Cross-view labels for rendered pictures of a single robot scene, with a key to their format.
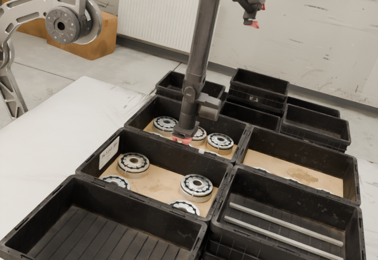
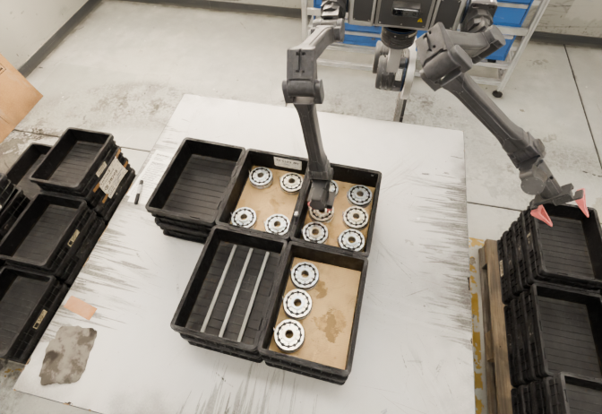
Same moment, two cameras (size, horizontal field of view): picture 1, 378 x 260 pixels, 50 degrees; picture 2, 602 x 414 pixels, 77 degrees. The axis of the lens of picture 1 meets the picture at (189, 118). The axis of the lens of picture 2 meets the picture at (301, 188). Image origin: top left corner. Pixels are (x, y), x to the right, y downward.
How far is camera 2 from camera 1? 1.52 m
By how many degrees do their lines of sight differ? 69
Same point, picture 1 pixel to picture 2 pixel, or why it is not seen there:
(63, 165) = not seen: hidden behind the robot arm
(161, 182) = (282, 204)
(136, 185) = (274, 191)
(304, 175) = (335, 327)
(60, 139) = (346, 147)
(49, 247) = (211, 163)
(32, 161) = not seen: hidden behind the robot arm
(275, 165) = (340, 297)
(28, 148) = (327, 134)
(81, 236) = (221, 174)
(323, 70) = not seen: outside the picture
